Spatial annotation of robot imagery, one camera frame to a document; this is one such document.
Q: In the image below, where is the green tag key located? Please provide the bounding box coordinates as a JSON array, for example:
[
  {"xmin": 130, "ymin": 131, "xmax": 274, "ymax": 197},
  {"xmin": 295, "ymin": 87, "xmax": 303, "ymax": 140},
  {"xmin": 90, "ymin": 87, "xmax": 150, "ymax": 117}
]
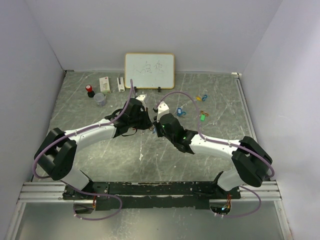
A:
[{"xmin": 200, "ymin": 114, "xmax": 207, "ymax": 122}]

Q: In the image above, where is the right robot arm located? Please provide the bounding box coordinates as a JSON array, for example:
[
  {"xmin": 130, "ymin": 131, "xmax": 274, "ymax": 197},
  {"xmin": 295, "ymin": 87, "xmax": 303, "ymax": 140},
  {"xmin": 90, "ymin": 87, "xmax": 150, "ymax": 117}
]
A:
[{"xmin": 153, "ymin": 113, "xmax": 272, "ymax": 199}]

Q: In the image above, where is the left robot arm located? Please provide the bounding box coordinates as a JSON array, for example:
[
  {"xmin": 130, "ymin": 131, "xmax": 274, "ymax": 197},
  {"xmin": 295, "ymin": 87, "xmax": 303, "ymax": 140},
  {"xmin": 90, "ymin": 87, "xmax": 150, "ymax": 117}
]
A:
[{"xmin": 34, "ymin": 94, "xmax": 152, "ymax": 200}]

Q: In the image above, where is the clear plastic cup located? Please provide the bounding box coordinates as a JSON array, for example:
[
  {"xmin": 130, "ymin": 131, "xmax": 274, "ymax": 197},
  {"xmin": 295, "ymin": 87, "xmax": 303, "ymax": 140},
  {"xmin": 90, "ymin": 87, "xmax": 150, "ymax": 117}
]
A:
[{"xmin": 93, "ymin": 92, "xmax": 106, "ymax": 107}]

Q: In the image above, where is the white green box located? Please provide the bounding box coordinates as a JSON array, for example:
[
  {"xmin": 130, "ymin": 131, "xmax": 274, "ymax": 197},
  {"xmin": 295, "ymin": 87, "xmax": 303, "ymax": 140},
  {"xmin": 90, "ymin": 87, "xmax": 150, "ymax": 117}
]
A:
[{"xmin": 99, "ymin": 76, "xmax": 111, "ymax": 94}]

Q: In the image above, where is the small whiteboard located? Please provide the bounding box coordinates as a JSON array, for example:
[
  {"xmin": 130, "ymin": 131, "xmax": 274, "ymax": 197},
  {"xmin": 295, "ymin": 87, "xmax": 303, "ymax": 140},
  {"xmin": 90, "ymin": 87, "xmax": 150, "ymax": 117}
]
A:
[{"xmin": 124, "ymin": 53, "xmax": 175, "ymax": 89}]

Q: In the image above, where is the red black stamp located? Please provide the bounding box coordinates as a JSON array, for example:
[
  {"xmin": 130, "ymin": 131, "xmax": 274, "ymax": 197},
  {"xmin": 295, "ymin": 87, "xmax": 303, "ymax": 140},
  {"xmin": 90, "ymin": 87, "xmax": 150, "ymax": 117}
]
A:
[{"xmin": 85, "ymin": 84, "xmax": 95, "ymax": 98}]

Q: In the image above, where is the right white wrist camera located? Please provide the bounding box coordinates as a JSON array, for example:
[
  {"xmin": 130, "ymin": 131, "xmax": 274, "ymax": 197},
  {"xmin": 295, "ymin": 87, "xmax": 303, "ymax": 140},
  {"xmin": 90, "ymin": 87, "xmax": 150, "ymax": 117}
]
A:
[{"xmin": 153, "ymin": 101, "xmax": 170, "ymax": 122}]

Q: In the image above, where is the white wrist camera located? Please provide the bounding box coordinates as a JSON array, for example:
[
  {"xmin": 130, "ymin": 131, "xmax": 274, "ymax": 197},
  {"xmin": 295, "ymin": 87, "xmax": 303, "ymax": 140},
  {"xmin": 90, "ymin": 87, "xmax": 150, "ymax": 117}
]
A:
[
  {"xmin": 153, "ymin": 101, "xmax": 170, "ymax": 122},
  {"xmin": 135, "ymin": 94, "xmax": 147, "ymax": 107}
]

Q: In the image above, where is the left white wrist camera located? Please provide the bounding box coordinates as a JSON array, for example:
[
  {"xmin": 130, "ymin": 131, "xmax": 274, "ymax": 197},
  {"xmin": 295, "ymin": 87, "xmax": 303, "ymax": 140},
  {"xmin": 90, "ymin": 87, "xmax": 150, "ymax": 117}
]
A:
[{"xmin": 135, "ymin": 94, "xmax": 147, "ymax": 107}]

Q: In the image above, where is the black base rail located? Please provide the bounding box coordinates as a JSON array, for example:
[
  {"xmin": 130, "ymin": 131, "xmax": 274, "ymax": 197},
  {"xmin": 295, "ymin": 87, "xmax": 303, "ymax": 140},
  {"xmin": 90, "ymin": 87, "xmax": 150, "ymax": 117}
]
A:
[{"xmin": 62, "ymin": 181, "xmax": 241, "ymax": 211}]

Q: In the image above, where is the right aluminium side rail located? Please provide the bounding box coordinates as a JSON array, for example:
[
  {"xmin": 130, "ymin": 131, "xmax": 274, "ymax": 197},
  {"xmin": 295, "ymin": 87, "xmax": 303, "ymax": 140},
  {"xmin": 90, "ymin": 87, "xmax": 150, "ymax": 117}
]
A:
[{"xmin": 231, "ymin": 72, "xmax": 294, "ymax": 240}]

